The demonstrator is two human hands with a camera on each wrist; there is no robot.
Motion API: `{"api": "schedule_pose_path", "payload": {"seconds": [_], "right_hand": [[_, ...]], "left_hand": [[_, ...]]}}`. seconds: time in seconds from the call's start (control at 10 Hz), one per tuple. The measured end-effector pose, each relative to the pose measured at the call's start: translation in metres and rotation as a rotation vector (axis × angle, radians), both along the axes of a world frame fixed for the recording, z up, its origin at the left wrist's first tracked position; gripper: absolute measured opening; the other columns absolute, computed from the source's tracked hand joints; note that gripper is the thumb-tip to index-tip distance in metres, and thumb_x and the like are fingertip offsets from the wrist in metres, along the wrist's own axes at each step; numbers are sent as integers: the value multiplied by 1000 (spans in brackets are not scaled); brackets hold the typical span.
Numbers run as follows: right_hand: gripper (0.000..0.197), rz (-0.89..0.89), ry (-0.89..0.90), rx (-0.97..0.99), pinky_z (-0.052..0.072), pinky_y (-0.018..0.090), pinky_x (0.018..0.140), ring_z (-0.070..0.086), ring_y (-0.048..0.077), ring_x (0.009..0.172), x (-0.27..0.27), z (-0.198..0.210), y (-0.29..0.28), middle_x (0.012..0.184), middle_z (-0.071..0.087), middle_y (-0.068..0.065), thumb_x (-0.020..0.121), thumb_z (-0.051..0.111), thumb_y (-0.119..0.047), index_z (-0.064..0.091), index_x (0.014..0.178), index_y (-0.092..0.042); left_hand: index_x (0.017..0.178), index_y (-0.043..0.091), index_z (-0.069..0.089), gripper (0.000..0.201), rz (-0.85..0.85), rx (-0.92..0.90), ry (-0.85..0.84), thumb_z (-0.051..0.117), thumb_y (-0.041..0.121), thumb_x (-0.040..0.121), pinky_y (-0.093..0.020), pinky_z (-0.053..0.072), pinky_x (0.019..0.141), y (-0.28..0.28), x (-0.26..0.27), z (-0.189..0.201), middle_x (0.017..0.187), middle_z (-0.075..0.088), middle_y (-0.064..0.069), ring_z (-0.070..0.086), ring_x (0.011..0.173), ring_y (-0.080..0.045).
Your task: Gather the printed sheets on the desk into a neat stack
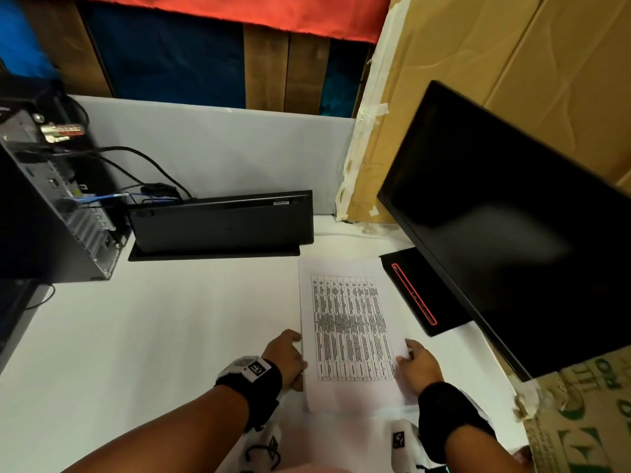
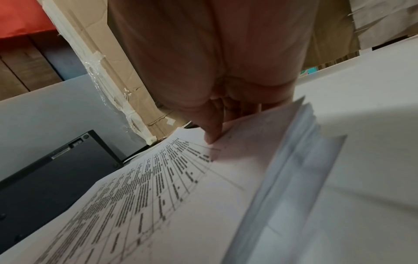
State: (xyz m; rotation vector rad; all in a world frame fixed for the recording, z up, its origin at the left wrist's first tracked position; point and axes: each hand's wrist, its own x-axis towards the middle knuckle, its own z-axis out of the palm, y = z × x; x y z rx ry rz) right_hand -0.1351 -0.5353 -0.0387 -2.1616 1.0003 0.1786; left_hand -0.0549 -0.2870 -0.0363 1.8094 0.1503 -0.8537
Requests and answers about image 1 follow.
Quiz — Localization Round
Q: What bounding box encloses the person's left hand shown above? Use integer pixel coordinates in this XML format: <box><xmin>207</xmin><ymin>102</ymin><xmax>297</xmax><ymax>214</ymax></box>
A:
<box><xmin>261</xmin><ymin>329</ymin><xmax>309</xmax><ymax>393</ymax></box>

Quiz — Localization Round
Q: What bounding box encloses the person's right hand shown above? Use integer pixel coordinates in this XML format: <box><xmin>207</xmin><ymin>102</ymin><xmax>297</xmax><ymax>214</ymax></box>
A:
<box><xmin>394</xmin><ymin>339</ymin><xmax>445</xmax><ymax>396</ymax></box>

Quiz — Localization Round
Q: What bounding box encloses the paper sheet with printed table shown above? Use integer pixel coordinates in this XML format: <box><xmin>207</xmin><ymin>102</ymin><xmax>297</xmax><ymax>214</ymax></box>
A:
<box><xmin>298</xmin><ymin>257</ymin><xmax>421</xmax><ymax>415</ymax></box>

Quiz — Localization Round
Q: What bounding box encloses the person's left forearm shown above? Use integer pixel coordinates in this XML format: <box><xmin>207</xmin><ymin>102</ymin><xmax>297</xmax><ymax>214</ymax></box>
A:
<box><xmin>63</xmin><ymin>385</ymin><xmax>250</xmax><ymax>473</ymax></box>

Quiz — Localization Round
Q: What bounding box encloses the person's right forearm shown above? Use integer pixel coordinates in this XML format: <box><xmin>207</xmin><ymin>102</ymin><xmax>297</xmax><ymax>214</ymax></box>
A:
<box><xmin>444</xmin><ymin>422</ymin><xmax>536</xmax><ymax>473</ymax></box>

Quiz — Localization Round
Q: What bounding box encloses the white tagged wrist device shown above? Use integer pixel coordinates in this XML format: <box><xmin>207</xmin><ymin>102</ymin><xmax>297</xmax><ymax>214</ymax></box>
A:
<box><xmin>391</xmin><ymin>418</ymin><xmax>421</xmax><ymax>473</ymax></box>

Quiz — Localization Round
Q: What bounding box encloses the black monitor base red stripe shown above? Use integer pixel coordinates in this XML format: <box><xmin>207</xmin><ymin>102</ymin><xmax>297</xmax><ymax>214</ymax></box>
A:
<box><xmin>379</xmin><ymin>246</ymin><xmax>474</xmax><ymax>338</ymax></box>

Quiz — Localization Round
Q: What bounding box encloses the black computer monitor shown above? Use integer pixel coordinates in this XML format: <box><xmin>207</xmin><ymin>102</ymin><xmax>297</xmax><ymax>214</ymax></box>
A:
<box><xmin>377</xmin><ymin>80</ymin><xmax>631</xmax><ymax>383</ymax></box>

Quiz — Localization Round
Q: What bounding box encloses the green printed cardboard box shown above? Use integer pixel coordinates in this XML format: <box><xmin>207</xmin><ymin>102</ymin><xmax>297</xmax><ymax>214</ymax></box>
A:
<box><xmin>512</xmin><ymin>344</ymin><xmax>631</xmax><ymax>473</ymax></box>

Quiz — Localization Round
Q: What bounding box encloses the white partition board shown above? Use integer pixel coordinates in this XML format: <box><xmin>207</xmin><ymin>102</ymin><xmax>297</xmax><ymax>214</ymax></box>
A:
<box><xmin>68</xmin><ymin>95</ymin><xmax>357</xmax><ymax>216</ymax></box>

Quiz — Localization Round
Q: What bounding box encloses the black desktop computer tower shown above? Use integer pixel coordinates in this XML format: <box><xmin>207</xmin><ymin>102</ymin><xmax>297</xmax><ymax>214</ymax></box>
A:
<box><xmin>0</xmin><ymin>97</ymin><xmax>132</xmax><ymax>283</ymax></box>

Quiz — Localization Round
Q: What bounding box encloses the large plain cardboard box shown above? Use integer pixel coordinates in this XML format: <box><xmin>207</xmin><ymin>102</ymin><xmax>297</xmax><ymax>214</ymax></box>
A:
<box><xmin>344</xmin><ymin>0</ymin><xmax>631</xmax><ymax>225</ymax></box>

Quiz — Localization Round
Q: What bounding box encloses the blue cloth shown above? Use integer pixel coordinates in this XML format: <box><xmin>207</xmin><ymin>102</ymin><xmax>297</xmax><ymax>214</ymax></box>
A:
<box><xmin>79</xmin><ymin>2</ymin><xmax>247</xmax><ymax>110</ymax></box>

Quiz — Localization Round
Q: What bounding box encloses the red cloth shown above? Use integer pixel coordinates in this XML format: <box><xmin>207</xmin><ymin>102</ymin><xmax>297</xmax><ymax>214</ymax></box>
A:
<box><xmin>73</xmin><ymin>0</ymin><xmax>393</xmax><ymax>45</ymax></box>

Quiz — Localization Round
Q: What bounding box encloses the black wrist strap with tag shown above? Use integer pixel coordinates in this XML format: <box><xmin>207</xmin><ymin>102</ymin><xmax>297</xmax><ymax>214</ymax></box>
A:
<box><xmin>214</xmin><ymin>355</ymin><xmax>284</xmax><ymax>433</ymax></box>

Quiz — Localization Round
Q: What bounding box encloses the plain black wrist strap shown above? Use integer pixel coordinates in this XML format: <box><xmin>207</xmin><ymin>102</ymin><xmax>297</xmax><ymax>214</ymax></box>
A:
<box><xmin>417</xmin><ymin>381</ymin><xmax>498</xmax><ymax>465</ymax></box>

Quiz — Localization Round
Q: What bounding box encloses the black cable plug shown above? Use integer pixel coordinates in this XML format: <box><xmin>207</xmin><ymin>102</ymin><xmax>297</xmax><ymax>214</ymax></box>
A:
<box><xmin>141</xmin><ymin>182</ymin><xmax>179</xmax><ymax>198</ymax></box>

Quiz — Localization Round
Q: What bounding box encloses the thick black cable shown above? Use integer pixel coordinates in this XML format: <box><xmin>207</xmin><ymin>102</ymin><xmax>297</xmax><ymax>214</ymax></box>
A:
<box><xmin>53</xmin><ymin>146</ymin><xmax>193</xmax><ymax>201</ymax></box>

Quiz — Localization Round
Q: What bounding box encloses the thin black cable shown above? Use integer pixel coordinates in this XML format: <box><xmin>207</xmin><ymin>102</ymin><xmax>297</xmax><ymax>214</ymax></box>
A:
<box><xmin>25</xmin><ymin>284</ymin><xmax>56</xmax><ymax>311</ymax></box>

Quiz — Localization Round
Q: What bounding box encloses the blue cable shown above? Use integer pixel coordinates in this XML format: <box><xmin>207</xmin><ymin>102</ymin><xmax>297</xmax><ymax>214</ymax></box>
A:
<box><xmin>73</xmin><ymin>191</ymin><xmax>145</xmax><ymax>208</ymax></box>

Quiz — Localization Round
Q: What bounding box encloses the silver red cable connector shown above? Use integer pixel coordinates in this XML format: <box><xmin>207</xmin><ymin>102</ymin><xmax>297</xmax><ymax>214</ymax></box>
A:
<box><xmin>41</xmin><ymin>121</ymin><xmax>83</xmax><ymax>143</ymax></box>

